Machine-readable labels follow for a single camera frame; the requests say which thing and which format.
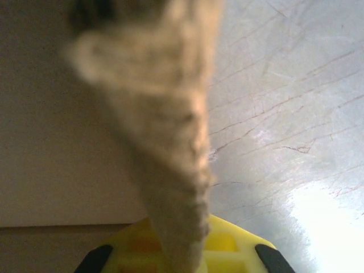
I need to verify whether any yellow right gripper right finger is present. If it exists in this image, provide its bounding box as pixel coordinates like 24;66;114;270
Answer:
204;215;296;273

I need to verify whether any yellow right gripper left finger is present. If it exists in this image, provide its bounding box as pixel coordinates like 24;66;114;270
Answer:
75;218;171;273

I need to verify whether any brown cardboard box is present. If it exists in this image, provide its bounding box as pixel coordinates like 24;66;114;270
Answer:
0;0;227;273

